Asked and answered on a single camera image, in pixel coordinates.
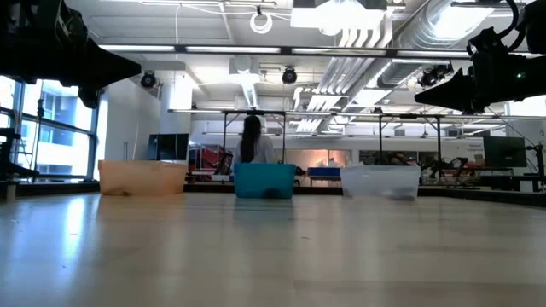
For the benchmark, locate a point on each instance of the teal plastic bin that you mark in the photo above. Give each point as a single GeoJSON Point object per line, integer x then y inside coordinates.
{"type": "Point", "coordinates": [264, 179]}

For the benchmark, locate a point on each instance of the black equipment stand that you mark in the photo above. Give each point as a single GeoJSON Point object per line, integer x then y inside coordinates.
{"type": "Point", "coordinates": [6, 153]}

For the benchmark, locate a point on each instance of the red equipment rack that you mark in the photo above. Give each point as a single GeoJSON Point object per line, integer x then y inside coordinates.
{"type": "Point", "coordinates": [207, 158]}

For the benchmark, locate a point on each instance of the black metal gantry frame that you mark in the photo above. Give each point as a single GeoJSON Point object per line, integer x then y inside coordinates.
{"type": "Point", "coordinates": [225, 136]}
{"type": "Point", "coordinates": [409, 115]}

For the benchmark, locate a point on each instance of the white ceiling pipe bundle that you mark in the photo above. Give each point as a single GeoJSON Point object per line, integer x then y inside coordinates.
{"type": "Point", "coordinates": [341, 72]}

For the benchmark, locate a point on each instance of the blue storage crate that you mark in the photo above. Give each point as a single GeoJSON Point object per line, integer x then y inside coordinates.
{"type": "Point", "coordinates": [324, 172]}

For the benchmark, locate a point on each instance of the long ceiling light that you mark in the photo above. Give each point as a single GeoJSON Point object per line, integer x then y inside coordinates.
{"type": "Point", "coordinates": [136, 48]}
{"type": "Point", "coordinates": [337, 51]}
{"type": "Point", "coordinates": [232, 50]}

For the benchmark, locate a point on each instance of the background black robot arm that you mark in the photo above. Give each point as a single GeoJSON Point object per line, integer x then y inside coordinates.
{"type": "Point", "coordinates": [448, 165]}

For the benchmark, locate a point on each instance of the person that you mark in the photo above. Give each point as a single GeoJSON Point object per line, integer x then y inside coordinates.
{"type": "Point", "coordinates": [251, 140]}
{"type": "Point", "coordinates": [399, 158]}

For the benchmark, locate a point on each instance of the large glass window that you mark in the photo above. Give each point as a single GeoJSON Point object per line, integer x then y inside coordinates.
{"type": "Point", "coordinates": [64, 140]}

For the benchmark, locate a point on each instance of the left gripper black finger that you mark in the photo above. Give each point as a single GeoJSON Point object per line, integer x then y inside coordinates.
{"type": "Point", "coordinates": [102, 79]}
{"type": "Point", "coordinates": [106, 59]}

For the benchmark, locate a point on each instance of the black ceiling camera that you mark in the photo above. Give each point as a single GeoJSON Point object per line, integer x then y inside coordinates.
{"type": "Point", "coordinates": [148, 80]}
{"type": "Point", "coordinates": [289, 75]}

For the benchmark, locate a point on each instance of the white ceiling panel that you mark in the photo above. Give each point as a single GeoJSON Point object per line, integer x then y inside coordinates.
{"type": "Point", "coordinates": [332, 17]}

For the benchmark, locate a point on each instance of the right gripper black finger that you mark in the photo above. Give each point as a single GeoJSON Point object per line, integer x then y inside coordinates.
{"type": "Point", "coordinates": [456, 87]}
{"type": "Point", "coordinates": [458, 104]}

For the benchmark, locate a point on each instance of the orange translucent plastic bin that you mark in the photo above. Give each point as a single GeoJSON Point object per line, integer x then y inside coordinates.
{"type": "Point", "coordinates": [143, 179]}

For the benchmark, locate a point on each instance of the thin black pole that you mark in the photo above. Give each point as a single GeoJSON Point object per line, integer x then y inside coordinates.
{"type": "Point", "coordinates": [39, 111]}

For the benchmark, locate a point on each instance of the black ceiling spotlights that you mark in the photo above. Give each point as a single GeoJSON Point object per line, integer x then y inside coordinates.
{"type": "Point", "coordinates": [435, 76]}

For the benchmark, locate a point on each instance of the black aluminium table frame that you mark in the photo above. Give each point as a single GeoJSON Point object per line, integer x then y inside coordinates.
{"type": "Point", "coordinates": [490, 195]}

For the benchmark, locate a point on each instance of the clear plastic bin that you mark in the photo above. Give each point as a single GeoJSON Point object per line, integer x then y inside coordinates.
{"type": "Point", "coordinates": [371, 181]}

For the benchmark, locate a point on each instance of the black computer monitor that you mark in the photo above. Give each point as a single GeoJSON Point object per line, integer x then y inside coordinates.
{"type": "Point", "coordinates": [168, 147]}
{"type": "Point", "coordinates": [505, 151]}

